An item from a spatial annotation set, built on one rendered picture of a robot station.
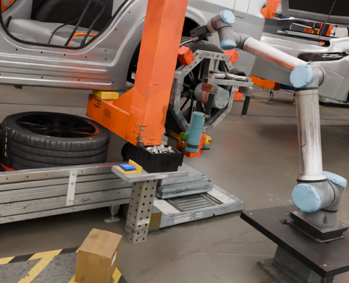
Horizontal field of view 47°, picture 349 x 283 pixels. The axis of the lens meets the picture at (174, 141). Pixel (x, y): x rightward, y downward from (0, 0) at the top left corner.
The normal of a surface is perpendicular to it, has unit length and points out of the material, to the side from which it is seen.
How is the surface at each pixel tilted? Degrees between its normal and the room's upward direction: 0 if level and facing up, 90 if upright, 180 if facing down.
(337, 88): 100
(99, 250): 0
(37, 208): 90
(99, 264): 90
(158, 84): 90
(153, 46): 90
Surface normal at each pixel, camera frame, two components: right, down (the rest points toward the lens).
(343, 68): 0.12, 0.29
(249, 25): 0.62, 0.33
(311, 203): -0.72, 0.17
